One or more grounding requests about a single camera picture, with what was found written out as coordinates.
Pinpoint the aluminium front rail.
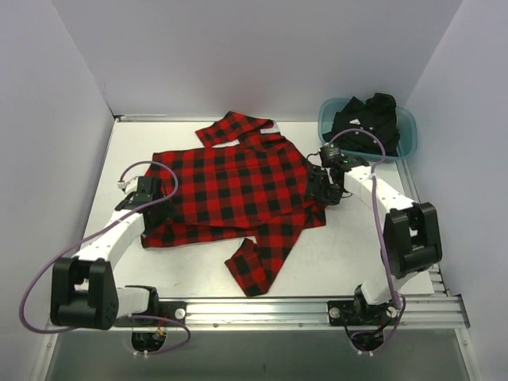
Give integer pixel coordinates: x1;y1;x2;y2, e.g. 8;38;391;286
45;293;471;333

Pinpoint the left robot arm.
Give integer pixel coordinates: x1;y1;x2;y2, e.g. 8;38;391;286
50;176;175;330

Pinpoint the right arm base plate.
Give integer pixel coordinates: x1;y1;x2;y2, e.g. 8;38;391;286
327;299;396;327

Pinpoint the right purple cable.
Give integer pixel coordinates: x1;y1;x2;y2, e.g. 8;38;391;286
323;128;406;354

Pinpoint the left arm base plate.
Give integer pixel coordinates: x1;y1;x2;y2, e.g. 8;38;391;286
114;301;187;327

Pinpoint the red black plaid shirt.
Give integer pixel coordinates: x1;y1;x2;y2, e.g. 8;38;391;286
141;111;326;297

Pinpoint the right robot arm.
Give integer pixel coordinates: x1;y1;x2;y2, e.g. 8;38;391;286
307;143;442;325

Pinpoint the black button shirt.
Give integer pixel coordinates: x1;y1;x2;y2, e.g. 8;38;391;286
323;93;400;156

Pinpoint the teal plastic basin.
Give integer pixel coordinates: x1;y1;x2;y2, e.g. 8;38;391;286
317;98;418;163

